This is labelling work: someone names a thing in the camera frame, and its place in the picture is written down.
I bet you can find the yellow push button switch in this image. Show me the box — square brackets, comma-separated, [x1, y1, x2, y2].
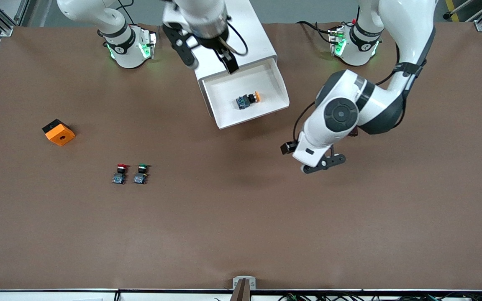
[235, 91, 262, 111]

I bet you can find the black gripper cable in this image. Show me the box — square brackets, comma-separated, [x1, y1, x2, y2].
[223, 20, 249, 57]

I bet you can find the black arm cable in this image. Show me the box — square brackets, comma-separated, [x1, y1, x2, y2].
[374, 40, 429, 87]

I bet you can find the green push button switch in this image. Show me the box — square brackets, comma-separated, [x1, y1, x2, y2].
[133, 163, 151, 185]

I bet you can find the red push button switch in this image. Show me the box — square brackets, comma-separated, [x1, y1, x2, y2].
[112, 163, 128, 185]

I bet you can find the metal table edge bracket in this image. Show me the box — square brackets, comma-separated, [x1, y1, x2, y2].
[232, 276, 257, 301]

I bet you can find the orange button enclosure box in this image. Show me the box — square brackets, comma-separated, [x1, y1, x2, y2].
[42, 119, 76, 147]

